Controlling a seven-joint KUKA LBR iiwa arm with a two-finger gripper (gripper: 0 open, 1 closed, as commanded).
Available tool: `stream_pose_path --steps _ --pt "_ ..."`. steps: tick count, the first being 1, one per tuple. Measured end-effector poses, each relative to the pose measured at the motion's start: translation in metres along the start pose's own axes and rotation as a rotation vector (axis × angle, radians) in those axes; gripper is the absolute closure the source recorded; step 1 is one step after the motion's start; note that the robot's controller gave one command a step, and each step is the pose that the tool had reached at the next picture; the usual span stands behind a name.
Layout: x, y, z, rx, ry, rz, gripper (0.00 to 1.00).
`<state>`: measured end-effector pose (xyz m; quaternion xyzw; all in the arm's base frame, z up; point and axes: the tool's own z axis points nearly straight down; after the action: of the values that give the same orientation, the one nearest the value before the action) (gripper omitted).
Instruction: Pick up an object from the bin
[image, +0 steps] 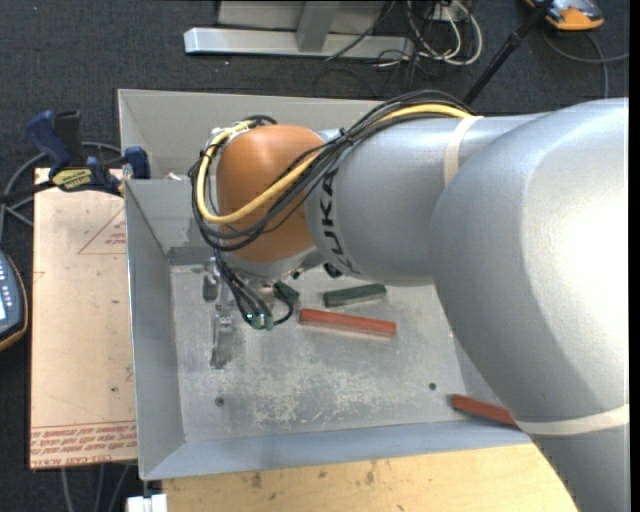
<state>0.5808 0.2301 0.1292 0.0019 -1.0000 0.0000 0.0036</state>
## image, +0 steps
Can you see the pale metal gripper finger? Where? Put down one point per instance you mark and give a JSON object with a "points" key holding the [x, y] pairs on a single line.
{"points": [[223, 345]]}

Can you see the grey metal bin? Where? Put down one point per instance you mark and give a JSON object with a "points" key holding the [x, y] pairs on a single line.
{"points": [[320, 380]]}

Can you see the red-brown flat block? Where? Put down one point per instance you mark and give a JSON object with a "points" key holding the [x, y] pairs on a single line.
{"points": [[482, 410], [347, 323]]}

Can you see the dark green flat block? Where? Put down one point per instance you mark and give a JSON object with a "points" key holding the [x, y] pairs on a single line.
{"points": [[355, 295]]}

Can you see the brown cardboard board red print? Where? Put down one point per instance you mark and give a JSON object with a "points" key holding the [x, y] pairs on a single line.
{"points": [[82, 325]]}

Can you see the black cylinder on white bracket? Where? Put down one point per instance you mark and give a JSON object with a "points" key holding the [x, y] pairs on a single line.
{"points": [[286, 293]]}

